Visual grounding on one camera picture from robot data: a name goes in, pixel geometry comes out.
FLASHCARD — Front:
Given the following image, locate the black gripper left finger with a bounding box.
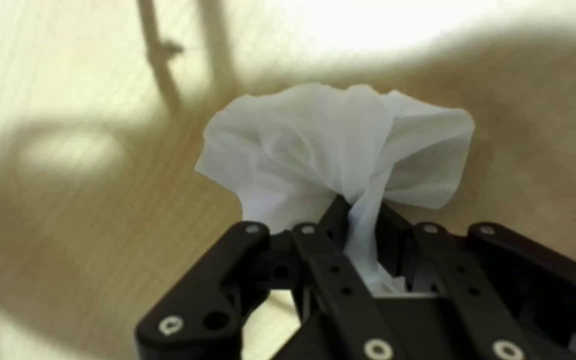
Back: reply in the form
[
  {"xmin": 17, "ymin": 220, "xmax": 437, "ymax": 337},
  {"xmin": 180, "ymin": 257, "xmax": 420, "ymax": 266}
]
[{"xmin": 134, "ymin": 194, "xmax": 405, "ymax": 360}]

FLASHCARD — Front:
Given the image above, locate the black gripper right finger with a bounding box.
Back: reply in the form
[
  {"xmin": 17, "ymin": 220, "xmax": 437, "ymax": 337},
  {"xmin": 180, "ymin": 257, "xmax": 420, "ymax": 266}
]
[{"xmin": 374, "ymin": 200, "xmax": 576, "ymax": 360}]

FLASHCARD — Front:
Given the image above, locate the white paper napkin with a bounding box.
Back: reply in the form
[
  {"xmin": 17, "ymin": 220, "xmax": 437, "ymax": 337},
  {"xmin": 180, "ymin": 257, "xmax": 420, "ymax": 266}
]
[{"xmin": 195, "ymin": 82, "xmax": 478, "ymax": 295}]

